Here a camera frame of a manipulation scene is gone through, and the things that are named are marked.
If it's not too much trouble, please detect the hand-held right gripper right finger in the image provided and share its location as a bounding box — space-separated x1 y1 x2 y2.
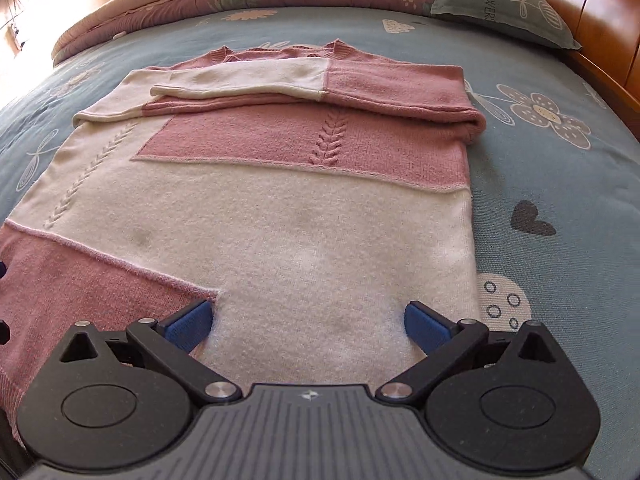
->
375 300 572 407

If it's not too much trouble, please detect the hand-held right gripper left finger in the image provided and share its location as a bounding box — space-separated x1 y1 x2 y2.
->
60 300 242 408

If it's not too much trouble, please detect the pink and cream knit sweater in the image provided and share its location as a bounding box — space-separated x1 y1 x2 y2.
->
0 37 488 448

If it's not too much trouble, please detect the blue floral bed sheet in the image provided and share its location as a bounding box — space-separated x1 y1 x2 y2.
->
0 5 640 480

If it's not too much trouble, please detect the green printed pillow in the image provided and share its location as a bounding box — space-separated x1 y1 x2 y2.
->
430 0 583 52

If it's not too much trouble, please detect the wooden headboard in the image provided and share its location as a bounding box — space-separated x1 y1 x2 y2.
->
497 0 640 141

